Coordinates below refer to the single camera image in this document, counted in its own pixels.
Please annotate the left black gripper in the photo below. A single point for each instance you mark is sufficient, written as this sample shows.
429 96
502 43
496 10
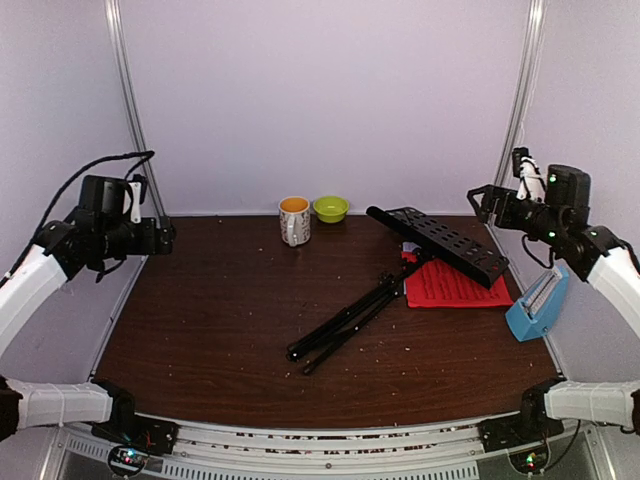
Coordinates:
148 244

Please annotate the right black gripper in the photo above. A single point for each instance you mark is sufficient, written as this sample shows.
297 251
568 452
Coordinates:
505 196

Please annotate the red sheet music paper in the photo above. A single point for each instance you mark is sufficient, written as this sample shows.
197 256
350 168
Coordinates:
437 285

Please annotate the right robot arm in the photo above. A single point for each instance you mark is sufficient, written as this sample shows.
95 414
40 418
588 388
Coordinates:
555 211

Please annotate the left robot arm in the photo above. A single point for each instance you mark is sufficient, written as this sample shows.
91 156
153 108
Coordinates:
99 234

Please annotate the white sheet music paper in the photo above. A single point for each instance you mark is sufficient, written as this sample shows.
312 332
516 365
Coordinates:
409 247

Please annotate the blue metronome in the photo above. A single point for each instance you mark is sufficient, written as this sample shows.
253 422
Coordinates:
535 312

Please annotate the white floral mug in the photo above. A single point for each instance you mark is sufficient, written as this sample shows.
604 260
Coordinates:
295 220

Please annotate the green bowl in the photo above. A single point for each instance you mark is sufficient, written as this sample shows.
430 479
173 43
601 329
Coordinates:
331 209

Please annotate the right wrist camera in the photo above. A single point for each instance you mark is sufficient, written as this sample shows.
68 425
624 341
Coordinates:
525 169

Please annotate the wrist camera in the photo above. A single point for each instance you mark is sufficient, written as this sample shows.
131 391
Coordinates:
525 169
135 191

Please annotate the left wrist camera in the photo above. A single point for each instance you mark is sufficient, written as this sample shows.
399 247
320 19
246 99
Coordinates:
135 191

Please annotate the right aluminium frame post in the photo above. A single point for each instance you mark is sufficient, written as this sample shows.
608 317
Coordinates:
525 85

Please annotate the aluminium frame post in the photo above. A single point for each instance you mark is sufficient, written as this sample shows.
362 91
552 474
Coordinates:
117 37
525 85

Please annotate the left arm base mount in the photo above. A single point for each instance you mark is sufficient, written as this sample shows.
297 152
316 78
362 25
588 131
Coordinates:
132 449

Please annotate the left aluminium frame post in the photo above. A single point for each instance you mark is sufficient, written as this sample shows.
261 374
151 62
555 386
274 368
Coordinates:
117 37

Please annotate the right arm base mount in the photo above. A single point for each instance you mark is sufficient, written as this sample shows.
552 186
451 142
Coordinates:
515 435

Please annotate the front aluminium rail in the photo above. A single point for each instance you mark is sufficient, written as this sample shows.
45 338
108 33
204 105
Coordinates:
446 450

